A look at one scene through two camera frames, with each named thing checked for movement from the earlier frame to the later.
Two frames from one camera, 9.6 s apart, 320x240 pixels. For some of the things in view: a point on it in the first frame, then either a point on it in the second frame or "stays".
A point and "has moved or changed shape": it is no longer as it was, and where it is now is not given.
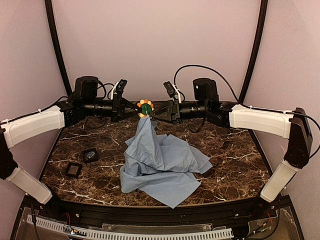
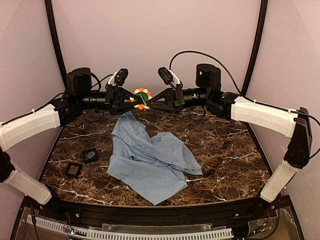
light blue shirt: (162, 166) has moved or changed shape
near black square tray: (73, 169) stays
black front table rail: (232, 213) stays
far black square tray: (90, 155) stays
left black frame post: (48, 6) stays
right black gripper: (175, 110) → (178, 97)
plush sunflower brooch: (147, 107) → (144, 95)
